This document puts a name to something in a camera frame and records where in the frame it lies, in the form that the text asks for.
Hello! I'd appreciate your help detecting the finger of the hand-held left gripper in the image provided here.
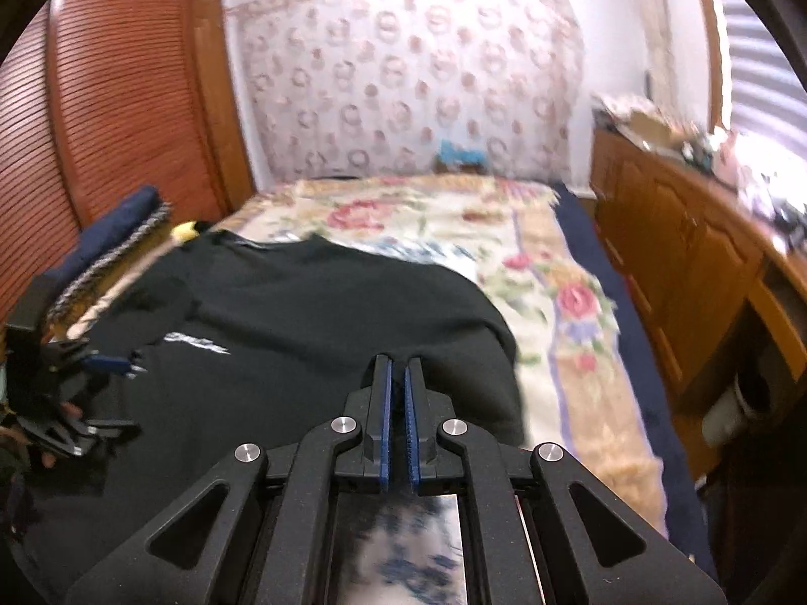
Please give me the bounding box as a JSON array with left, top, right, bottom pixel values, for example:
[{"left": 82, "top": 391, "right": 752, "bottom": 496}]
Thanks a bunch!
[
  {"left": 25, "top": 403, "right": 141, "bottom": 458},
  {"left": 47, "top": 337, "right": 149, "bottom": 392}
]

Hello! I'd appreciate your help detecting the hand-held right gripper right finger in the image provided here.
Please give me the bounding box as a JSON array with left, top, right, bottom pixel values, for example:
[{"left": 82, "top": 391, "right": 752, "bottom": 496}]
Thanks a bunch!
[{"left": 403, "top": 356, "right": 729, "bottom": 605}]

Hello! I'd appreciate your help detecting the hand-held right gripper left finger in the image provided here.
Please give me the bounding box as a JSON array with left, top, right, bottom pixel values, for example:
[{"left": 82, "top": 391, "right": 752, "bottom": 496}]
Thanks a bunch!
[{"left": 63, "top": 353, "right": 395, "bottom": 605}]

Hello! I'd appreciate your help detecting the black shirt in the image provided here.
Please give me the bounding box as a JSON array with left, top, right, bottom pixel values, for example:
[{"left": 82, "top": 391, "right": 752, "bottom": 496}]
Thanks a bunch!
[{"left": 13, "top": 230, "right": 527, "bottom": 605}]

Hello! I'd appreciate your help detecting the person's left hand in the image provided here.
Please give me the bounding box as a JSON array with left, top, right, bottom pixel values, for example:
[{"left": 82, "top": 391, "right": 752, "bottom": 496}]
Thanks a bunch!
[{"left": 0, "top": 425, "right": 57, "bottom": 468}]

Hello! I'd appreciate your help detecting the grey knit garment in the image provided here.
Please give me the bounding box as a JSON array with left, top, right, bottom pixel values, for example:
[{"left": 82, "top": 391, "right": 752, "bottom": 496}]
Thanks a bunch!
[{"left": 44, "top": 202, "right": 174, "bottom": 322}]

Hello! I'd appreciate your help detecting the navy folded garment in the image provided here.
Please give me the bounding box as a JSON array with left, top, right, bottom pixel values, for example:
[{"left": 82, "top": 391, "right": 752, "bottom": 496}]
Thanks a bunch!
[{"left": 38, "top": 186, "right": 165, "bottom": 284}]

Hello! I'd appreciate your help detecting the white blue floral sheet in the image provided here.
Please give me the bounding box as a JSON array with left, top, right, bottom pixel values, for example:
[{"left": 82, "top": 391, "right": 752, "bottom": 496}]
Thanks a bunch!
[{"left": 334, "top": 236, "right": 480, "bottom": 284}]

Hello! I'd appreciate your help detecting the floral blanket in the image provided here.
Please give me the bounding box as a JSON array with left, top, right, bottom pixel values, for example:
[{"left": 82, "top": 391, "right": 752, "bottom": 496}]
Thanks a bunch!
[{"left": 208, "top": 176, "right": 669, "bottom": 536}]

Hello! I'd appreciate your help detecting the navy bed sheet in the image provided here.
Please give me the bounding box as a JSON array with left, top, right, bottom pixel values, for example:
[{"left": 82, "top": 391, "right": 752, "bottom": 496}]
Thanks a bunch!
[{"left": 548, "top": 183, "right": 720, "bottom": 581}]

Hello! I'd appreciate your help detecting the wooden louvered wardrobe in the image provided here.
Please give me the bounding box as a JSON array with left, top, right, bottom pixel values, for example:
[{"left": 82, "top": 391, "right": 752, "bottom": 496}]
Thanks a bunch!
[{"left": 0, "top": 0, "right": 256, "bottom": 322}]

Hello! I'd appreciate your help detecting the blue packet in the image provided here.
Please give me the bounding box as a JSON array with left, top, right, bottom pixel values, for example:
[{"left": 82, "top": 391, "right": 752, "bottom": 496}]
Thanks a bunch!
[{"left": 438, "top": 139, "right": 486, "bottom": 172}]

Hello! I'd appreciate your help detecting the trash bin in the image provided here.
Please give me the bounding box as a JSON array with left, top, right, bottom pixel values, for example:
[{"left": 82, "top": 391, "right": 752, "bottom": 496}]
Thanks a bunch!
[{"left": 700, "top": 372, "right": 770, "bottom": 448}]

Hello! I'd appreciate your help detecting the wooden cabinet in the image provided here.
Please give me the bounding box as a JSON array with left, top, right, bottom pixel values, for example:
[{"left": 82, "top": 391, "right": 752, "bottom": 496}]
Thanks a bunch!
[{"left": 589, "top": 126, "right": 807, "bottom": 480}]

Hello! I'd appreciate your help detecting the pink floral curtain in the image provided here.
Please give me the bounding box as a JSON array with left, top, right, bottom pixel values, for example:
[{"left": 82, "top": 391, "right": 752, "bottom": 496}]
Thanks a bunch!
[{"left": 227, "top": 0, "right": 587, "bottom": 193}]

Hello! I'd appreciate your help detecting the cardboard box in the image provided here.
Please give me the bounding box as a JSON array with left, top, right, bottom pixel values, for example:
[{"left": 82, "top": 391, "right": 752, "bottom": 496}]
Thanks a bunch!
[{"left": 621, "top": 110, "right": 685, "bottom": 146}]

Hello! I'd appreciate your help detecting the pink kettle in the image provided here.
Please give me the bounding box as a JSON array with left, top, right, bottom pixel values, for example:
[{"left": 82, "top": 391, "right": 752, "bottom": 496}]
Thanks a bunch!
[{"left": 715, "top": 131, "right": 758, "bottom": 184}]

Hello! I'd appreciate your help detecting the cream tied curtain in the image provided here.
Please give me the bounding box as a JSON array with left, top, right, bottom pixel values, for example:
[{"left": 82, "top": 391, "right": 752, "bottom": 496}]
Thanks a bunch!
[{"left": 637, "top": 0, "right": 682, "bottom": 102}]

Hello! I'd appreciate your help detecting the striped window blind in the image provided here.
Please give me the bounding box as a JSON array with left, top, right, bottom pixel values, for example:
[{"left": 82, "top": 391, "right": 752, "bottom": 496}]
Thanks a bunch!
[{"left": 719, "top": 0, "right": 807, "bottom": 140}]

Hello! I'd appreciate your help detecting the wooden window frame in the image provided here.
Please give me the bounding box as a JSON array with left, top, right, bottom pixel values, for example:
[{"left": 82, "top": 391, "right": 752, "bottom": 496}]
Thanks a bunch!
[{"left": 690, "top": 0, "right": 726, "bottom": 133}]

